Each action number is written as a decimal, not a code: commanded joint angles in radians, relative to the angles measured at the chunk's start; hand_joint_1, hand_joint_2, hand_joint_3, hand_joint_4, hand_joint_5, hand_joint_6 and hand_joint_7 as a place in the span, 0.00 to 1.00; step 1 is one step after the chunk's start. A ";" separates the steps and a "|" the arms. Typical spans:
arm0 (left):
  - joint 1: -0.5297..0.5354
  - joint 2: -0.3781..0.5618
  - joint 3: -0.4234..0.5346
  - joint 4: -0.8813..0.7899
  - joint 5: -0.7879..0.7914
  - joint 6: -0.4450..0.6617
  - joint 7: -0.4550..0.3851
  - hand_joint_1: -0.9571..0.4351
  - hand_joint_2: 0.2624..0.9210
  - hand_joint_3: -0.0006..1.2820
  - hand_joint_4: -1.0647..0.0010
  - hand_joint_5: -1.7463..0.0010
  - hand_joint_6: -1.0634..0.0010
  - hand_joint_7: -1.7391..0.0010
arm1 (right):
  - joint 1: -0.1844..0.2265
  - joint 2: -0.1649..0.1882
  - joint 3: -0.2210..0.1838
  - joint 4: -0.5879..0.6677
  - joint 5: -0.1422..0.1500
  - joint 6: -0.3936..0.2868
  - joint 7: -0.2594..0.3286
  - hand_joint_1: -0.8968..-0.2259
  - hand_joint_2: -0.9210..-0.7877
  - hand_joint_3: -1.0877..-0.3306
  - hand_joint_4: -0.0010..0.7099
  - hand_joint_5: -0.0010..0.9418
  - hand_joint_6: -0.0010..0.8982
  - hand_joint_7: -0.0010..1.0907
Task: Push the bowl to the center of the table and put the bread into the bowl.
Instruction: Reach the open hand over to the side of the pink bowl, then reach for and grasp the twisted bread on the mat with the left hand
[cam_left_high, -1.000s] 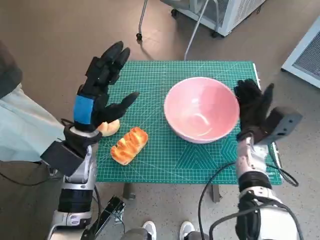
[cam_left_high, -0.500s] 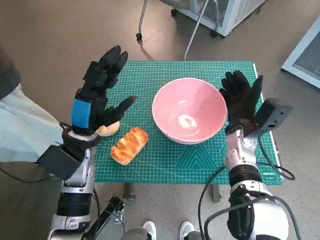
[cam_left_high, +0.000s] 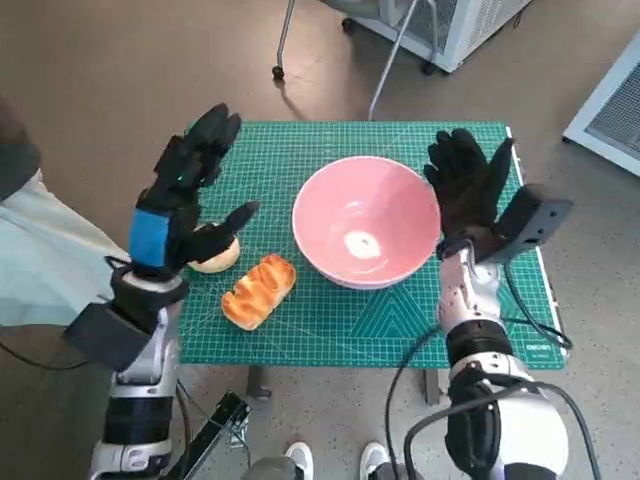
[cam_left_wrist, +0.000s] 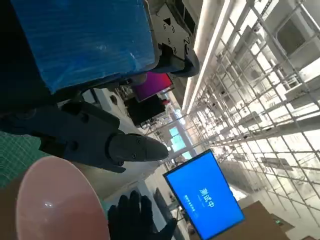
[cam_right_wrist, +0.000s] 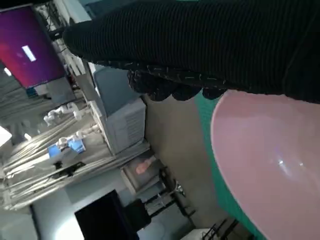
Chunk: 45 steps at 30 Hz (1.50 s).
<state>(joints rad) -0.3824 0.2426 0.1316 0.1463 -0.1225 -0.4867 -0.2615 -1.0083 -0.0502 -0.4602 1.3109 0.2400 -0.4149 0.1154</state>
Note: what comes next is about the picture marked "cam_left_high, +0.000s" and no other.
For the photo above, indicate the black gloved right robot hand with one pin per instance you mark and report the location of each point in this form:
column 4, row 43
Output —
column 465, row 195

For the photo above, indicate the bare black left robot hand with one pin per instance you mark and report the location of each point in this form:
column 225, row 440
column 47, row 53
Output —
column 150, row 235

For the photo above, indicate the pink bowl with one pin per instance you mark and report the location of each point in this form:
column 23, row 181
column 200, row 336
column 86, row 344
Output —
column 365, row 210

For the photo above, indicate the braided toy bread loaf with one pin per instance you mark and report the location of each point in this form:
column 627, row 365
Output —
column 257, row 290

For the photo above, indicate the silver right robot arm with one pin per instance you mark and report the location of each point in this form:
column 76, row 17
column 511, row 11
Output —
column 475, row 350

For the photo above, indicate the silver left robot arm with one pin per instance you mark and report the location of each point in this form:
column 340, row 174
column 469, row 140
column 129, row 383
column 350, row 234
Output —
column 140, row 400

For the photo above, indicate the round toy bread bun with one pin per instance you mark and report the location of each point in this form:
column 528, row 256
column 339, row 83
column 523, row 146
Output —
column 220, row 261

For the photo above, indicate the person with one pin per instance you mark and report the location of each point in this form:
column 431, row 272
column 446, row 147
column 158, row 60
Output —
column 45, row 250

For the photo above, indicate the white louvred cabinet unit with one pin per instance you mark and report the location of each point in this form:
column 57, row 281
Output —
column 470, row 30

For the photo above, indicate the white panel with mesh grille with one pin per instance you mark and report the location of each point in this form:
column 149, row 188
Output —
column 615, row 115

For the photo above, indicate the dark table leg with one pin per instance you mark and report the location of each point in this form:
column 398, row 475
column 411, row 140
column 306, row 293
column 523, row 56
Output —
column 257, row 382
column 431, row 387

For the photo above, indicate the green cutting mat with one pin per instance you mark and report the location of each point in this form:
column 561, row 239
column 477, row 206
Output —
column 325, row 330

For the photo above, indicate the black metal stand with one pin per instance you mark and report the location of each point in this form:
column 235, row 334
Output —
column 220, row 425

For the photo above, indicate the metal chair leg with caster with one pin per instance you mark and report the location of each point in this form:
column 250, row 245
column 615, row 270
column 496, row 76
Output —
column 283, row 30

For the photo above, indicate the dark grey leg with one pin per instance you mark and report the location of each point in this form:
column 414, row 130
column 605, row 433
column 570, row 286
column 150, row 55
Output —
column 385, row 472
column 272, row 470

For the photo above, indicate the white shoe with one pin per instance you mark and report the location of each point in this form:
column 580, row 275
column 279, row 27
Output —
column 372, row 455
column 300, row 455

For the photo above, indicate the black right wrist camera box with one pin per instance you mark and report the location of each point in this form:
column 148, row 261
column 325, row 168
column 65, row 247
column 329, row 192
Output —
column 535, row 220

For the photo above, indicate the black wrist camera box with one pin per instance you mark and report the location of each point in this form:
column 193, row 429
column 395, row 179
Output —
column 105, row 335
column 535, row 220

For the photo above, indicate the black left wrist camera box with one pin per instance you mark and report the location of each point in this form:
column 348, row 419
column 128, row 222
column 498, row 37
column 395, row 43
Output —
column 105, row 335

